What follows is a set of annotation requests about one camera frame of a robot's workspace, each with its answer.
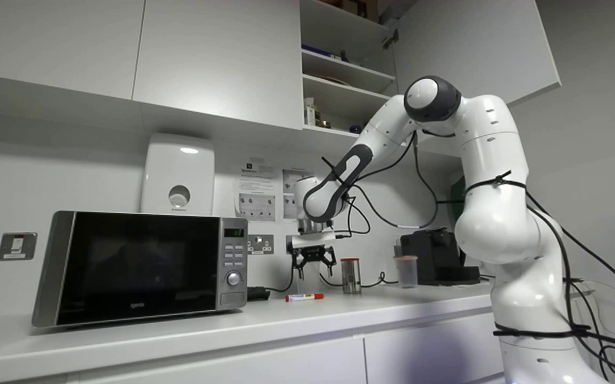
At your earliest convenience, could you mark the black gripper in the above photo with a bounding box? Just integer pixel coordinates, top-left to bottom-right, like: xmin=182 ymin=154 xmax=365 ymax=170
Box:
xmin=290 ymin=242 xmax=339 ymax=281

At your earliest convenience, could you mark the metal can orange lid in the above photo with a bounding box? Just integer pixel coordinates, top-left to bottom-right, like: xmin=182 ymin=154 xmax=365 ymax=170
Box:
xmin=339 ymin=255 xmax=363 ymax=296

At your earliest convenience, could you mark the white base cabinet door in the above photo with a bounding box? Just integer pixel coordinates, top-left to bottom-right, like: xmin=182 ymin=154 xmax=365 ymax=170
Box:
xmin=363 ymin=312 xmax=505 ymax=384
xmin=57 ymin=334 xmax=367 ymax=384

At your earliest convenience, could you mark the black coffee machine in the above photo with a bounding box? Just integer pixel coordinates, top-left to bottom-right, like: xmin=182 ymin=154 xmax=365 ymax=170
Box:
xmin=399 ymin=227 xmax=484 ymax=287

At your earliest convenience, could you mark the white bottle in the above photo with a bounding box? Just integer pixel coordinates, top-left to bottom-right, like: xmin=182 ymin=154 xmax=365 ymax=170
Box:
xmin=302 ymin=96 xmax=318 ymax=128

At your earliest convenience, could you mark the silver black microwave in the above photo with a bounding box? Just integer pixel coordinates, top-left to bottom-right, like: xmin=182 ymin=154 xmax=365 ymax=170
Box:
xmin=29 ymin=209 xmax=251 ymax=330

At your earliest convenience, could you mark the white open shelf cabinet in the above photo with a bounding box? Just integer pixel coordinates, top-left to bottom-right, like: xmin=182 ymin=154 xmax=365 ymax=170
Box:
xmin=298 ymin=0 xmax=404 ymax=139

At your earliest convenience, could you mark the dark blue flat object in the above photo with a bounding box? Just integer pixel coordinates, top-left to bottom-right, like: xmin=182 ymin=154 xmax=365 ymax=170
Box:
xmin=301 ymin=45 xmax=352 ymax=64

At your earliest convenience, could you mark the white open cabinet door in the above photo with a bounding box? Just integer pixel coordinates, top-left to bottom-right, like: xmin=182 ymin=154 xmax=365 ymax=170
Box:
xmin=391 ymin=0 xmax=563 ymax=124

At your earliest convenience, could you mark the silver wall socket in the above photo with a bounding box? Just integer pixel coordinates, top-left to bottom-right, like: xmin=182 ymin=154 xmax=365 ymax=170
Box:
xmin=248 ymin=232 xmax=275 ymax=255

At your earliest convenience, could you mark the black appliance power cable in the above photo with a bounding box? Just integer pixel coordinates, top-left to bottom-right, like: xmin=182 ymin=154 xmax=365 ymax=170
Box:
xmin=315 ymin=269 xmax=397 ymax=289

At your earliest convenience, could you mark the black adapter with cable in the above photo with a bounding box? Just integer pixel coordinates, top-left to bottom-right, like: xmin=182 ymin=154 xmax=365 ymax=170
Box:
xmin=246 ymin=280 xmax=296 ymax=302

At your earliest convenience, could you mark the white printed wall notice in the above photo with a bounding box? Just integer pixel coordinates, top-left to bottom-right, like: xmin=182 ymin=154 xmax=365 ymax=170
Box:
xmin=282 ymin=169 xmax=312 ymax=219
xmin=236 ymin=176 xmax=282 ymax=224

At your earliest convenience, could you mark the small white wall label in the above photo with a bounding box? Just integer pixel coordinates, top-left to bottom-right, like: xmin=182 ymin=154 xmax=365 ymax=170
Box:
xmin=238 ymin=158 xmax=280 ymax=181

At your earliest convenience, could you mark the green wall dispenser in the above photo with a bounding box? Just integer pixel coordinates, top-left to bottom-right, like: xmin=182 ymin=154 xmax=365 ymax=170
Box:
xmin=450 ymin=176 xmax=467 ymax=219

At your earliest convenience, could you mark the white wall dispenser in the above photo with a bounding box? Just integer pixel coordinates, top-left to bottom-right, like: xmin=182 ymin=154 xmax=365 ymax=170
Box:
xmin=138 ymin=134 xmax=218 ymax=216

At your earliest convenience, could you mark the white wall cabinet door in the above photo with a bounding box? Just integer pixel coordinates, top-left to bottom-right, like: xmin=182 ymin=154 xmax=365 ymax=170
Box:
xmin=0 ymin=0 xmax=144 ymax=102
xmin=133 ymin=0 xmax=306 ymax=131

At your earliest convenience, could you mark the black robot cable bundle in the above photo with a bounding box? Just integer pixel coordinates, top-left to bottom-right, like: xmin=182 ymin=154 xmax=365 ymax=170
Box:
xmin=315 ymin=129 xmax=615 ymax=384

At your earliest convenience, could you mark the silver wall switch plate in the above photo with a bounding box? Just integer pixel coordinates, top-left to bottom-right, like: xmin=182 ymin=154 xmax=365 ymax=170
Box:
xmin=0 ymin=230 xmax=38 ymax=261

